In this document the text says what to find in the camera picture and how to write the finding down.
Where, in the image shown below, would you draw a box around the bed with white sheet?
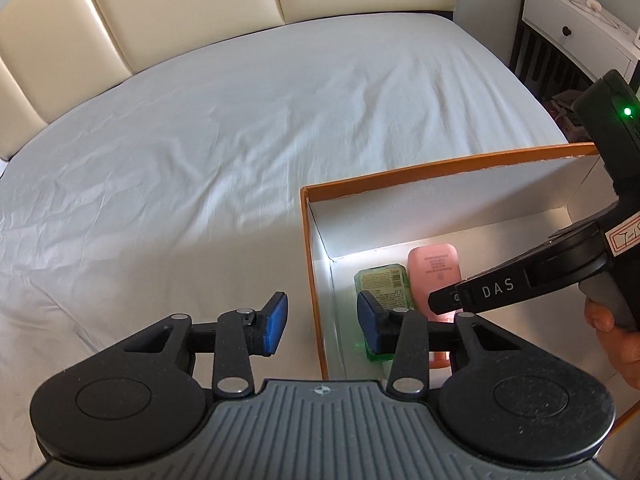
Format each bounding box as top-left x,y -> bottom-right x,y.
0,10 -> 571,480

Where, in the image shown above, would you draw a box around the pink bottle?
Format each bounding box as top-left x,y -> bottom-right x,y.
406,245 -> 463,371

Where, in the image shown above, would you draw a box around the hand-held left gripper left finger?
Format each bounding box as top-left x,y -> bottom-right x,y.
120,291 -> 291,399

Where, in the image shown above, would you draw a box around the white charger with cable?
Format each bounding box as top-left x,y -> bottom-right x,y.
570,0 -> 633,36

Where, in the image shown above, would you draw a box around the person's right hand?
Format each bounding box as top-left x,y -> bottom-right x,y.
584,297 -> 640,391

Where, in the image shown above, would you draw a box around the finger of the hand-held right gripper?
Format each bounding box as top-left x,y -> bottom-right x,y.
427,261 -> 534,319

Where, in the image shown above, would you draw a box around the green translucent container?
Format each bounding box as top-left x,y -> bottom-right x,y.
354,263 -> 414,363

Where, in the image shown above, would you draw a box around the orange cardboard box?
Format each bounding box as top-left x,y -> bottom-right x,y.
300,142 -> 640,443

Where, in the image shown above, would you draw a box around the white and black nightstand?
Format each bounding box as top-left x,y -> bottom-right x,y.
509,0 -> 640,146

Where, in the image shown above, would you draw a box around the clutter under nightstand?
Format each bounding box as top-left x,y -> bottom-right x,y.
546,89 -> 585,142

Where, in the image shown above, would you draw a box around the cream padded headboard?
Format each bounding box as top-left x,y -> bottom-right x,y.
0,0 -> 458,161

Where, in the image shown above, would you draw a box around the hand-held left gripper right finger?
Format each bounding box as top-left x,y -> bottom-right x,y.
356,290 -> 506,400

